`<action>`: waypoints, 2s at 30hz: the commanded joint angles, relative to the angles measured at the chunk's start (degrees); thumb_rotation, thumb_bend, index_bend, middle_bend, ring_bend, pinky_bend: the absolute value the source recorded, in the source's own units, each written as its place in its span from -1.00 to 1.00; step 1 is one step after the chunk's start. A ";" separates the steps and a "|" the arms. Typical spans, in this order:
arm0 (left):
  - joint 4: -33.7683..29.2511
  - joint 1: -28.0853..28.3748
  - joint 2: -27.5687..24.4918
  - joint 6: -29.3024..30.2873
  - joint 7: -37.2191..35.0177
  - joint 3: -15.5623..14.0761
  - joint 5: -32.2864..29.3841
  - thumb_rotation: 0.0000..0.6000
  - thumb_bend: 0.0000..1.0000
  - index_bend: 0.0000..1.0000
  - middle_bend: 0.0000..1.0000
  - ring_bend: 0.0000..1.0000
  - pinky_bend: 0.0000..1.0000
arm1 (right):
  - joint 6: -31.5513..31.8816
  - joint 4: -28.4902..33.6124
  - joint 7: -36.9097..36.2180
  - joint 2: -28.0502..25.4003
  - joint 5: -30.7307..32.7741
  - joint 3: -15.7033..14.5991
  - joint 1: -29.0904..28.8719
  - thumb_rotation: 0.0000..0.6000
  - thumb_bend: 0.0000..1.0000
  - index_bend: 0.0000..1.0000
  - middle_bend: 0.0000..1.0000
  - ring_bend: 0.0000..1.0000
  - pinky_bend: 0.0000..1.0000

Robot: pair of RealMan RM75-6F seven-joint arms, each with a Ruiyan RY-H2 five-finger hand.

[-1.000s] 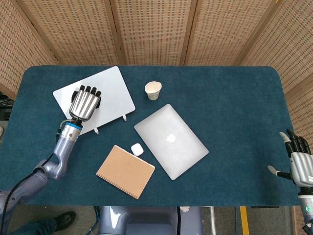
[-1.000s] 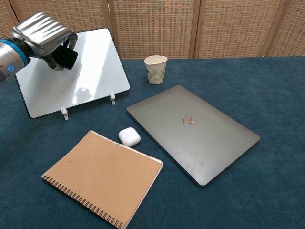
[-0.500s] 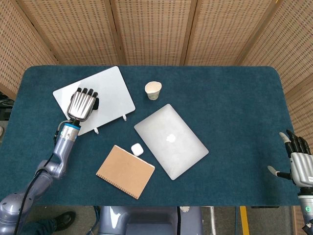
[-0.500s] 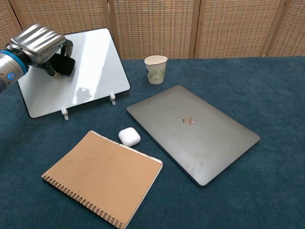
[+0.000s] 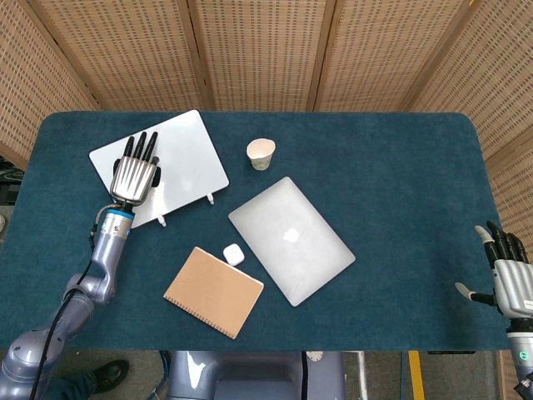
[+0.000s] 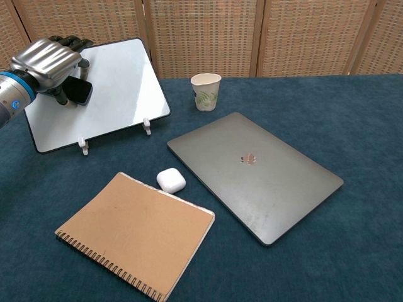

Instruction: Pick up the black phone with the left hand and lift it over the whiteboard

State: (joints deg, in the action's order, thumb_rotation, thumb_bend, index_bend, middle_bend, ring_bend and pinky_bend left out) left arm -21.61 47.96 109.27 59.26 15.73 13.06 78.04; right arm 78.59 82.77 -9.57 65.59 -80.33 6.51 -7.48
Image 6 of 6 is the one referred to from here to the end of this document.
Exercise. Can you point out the woven folding screen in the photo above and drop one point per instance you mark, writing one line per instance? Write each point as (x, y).
(201, 34)

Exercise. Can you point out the black and blue whiteboard eraser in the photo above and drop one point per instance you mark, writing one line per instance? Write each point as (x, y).
(80, 90)

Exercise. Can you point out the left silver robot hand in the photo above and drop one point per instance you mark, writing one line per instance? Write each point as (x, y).
(47, 63)

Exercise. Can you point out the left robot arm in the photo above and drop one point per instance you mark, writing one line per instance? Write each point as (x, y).
(12, 96)

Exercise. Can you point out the white board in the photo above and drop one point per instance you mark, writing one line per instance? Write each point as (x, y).
(126, 94)

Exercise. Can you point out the grey closed laptop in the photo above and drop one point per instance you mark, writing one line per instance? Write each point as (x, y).
(252, 179)

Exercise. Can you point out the brown spiral notebook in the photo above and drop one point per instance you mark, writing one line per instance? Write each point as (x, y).
(135, 232)

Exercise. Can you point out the teal tablecloth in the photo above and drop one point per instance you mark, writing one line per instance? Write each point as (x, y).
(315, 267)

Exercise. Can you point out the white earbud charging case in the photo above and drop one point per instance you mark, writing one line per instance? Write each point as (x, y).
(170, 180)

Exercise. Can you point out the paper cup with leaf print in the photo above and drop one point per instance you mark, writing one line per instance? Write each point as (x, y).
(205, 94)

